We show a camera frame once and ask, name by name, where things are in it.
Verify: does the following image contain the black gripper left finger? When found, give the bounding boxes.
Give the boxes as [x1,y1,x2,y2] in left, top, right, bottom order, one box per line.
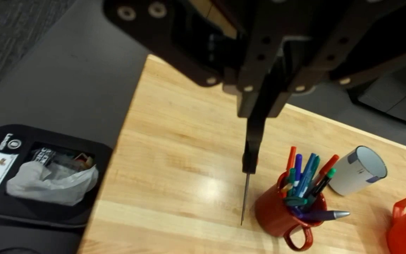
[102,0,261,118]

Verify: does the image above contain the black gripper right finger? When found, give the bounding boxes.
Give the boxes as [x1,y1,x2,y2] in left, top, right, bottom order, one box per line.
[257,0,406,118]

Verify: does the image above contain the black handled scissors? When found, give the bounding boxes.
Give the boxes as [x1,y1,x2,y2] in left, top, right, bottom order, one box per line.
[238,114,268,227]

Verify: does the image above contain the white cup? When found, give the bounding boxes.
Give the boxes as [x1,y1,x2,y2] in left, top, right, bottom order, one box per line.
[326,143,389,197]

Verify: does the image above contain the red orange marker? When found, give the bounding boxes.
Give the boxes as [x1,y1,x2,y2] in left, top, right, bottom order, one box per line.
[312,152,341,187]

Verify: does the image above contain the blue pen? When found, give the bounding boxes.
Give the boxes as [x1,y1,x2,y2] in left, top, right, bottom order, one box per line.
[292,152,305,190]

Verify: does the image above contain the green capped marker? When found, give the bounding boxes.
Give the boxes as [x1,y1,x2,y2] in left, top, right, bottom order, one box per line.
[309,166,339,198]

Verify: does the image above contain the dark teal marker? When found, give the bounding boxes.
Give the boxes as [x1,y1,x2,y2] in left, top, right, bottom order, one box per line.
[284,194,312,208]

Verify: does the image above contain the purple pen silver tip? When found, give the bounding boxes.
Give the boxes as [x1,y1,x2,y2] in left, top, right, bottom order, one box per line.
[300,207,353,224]

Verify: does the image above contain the white plastic bag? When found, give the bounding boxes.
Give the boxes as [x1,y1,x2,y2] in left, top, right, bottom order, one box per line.
[6,157,100,207]

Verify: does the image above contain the black trash bin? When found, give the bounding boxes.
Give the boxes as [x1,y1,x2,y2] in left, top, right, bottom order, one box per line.
[0,122,114,232]

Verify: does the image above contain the red cup with handle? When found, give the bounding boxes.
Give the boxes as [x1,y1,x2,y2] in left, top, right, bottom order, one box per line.
[253,170,330,252]

